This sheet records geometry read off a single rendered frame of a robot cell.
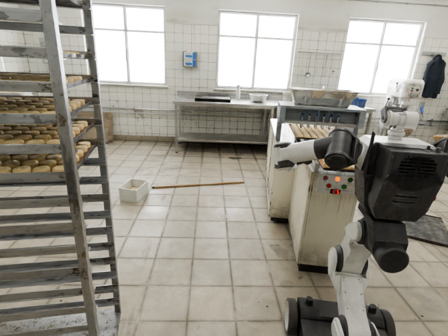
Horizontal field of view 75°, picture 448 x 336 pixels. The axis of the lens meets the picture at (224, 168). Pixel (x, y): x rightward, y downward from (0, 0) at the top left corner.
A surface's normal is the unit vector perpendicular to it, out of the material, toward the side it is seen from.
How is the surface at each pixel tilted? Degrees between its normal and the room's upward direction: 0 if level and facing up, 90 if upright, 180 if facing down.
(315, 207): 90
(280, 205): 90
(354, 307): 33
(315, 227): 90
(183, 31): 90
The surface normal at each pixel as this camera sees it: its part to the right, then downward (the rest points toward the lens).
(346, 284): -0.03, -0.60
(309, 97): -0.11, 0.70
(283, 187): -0.11, 0.33
